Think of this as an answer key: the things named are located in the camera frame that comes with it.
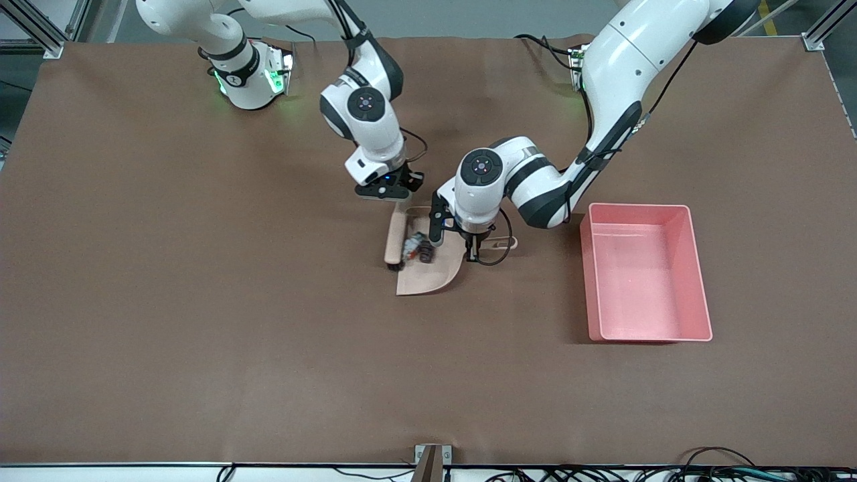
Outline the brown table cover mat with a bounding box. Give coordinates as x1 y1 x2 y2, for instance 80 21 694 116
0 33 857 467

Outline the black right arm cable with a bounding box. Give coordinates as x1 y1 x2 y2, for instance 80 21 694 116
400 127 429 165

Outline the black left base cable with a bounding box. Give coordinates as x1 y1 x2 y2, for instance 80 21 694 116
514 33 576 71

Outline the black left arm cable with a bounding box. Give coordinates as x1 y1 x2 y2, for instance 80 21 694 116
479 40 697 266

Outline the pink plastic bin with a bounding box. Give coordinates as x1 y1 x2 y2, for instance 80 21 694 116
579 203 714 343

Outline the black looped cable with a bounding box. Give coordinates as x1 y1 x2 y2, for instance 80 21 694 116
680 446 757 471

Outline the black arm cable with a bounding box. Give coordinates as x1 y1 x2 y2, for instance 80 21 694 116
479 40 697 266
400 127 429 165

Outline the beige brush with black bristles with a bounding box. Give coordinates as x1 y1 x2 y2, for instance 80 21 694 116
383 199 412 272

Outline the aluminium frame post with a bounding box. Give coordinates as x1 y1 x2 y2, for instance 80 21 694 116
800 0 857 53
0 0 91 60

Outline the grey table edge bracket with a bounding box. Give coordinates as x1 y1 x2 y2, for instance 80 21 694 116
414 444 453 482

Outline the tangled black cable bundle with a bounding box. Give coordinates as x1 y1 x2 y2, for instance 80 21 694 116
482 465 857 482

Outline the beige plastic dustpan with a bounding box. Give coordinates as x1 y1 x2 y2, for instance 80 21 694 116
395 206 515 297

